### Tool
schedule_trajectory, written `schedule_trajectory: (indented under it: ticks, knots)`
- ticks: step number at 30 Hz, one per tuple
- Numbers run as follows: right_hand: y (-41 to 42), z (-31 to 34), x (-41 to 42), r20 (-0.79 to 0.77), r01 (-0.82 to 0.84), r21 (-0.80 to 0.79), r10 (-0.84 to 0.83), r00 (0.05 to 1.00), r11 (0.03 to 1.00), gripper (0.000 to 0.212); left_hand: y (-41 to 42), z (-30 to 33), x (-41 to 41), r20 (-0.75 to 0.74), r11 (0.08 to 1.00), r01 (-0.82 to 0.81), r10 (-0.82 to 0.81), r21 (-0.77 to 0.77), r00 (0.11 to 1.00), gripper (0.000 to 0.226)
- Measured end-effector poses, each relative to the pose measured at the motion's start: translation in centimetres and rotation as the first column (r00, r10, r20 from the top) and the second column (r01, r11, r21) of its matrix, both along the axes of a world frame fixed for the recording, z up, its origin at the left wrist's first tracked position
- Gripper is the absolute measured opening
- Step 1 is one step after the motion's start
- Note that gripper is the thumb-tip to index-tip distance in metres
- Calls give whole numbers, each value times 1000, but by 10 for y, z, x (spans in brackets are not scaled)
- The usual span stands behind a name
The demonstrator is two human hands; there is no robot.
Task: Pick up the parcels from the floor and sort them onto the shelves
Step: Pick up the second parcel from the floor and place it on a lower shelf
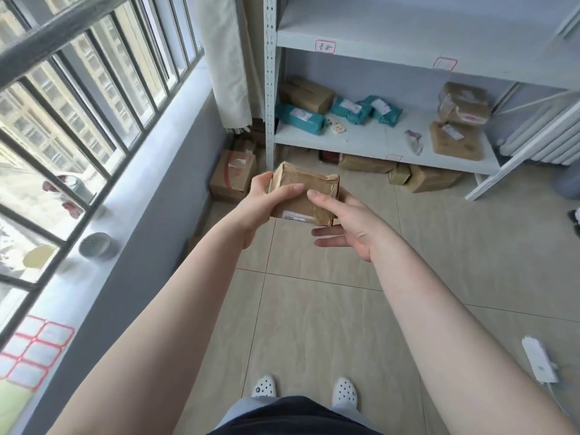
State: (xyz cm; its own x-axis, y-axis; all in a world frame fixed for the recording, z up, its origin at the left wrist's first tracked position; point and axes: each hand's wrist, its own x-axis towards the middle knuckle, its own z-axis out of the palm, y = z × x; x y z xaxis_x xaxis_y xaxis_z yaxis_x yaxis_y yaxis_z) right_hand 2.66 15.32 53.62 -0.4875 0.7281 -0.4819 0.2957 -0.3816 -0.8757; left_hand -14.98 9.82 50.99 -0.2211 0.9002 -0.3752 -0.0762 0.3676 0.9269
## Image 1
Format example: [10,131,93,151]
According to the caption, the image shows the person's right hand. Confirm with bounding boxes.
[308,188,396,263]

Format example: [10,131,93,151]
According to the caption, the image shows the person's left hand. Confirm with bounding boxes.
[233,171,305,250]

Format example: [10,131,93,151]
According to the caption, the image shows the taped brown cardboard parcel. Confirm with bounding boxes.
[267,161,341,227]

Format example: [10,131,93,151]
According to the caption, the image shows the person's right forearm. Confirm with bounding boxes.
[367,222,580,435]

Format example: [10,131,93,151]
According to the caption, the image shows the person's left forearm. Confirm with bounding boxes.
[45,208,272,435]

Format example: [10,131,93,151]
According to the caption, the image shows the wide brown paper parcel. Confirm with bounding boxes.
[338,153,398,174]

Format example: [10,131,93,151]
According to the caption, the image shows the cardboard box with red print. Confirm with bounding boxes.
[209,150,257,205]

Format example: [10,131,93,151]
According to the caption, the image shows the large teal mailer packet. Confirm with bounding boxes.
[275,103,328,136]

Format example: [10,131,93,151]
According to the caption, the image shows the small brown paper parcel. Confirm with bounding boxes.
[388,163,412,186]

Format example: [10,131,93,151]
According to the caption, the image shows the long brown cardboard box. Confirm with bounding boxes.
[282,77,336,115]

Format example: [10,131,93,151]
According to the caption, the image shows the small clear pouch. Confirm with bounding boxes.
[404,130,424,156]

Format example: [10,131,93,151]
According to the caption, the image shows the flat brown dented parcel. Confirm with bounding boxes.
[429,121,485,162]

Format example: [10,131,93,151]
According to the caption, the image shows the beige curtain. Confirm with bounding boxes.
[192,0,255,134]

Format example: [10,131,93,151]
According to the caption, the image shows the bulky brown taped parcel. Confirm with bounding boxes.
[438,82,492,126]

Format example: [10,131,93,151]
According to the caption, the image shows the white metal shelf unit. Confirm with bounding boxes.
[264,0,580,202]

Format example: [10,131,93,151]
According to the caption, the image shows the person's right white clog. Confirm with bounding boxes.
[332,377,359,406]

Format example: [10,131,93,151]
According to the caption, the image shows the person's white clog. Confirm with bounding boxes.
[251,374,277,399]
[332,377,359,406]

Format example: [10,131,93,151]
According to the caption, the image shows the person's left white clog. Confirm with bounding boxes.
[251,374,277,399]

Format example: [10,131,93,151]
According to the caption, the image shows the grey bowl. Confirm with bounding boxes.
[78,232,115,262]

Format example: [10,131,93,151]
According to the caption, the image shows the person's dark shorts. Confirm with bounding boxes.
[212,395,382,435]

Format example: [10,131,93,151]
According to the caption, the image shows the white radiator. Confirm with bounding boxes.
[498,91,580,166]

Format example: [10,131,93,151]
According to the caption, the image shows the black window guard bars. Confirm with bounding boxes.
[0,0,205,349]

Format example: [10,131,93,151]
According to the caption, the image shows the yellow cup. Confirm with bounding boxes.
[22,244,58,270]

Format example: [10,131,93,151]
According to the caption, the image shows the white power strip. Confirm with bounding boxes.
[521,336,559,384]

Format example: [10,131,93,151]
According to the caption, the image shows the sheet of red-bordered labels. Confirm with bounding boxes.
[0,315,76,393]

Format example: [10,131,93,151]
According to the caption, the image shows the white power cable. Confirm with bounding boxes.
[546,380,580,426]

